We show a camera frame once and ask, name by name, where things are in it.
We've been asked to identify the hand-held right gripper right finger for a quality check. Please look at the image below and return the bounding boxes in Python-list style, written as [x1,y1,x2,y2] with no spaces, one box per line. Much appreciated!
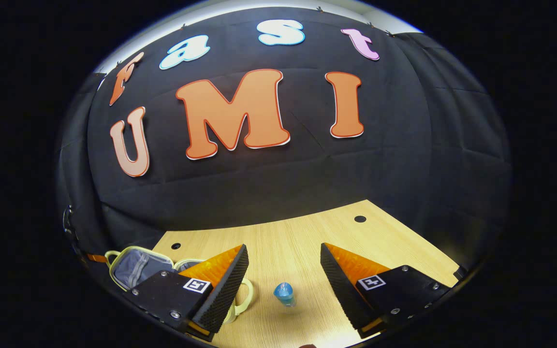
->
[320,242,453,339]

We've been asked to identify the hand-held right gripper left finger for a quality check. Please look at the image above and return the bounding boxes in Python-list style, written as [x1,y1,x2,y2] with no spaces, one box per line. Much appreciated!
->
[129,244,250,342]

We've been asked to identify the cream suitcase with handles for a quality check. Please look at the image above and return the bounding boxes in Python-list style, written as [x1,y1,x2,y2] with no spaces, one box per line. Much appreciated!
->
[104,246,255,324]

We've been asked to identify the blue skin care bottle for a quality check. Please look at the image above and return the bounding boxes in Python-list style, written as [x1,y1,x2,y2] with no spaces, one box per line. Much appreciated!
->
[273,282,298,308]

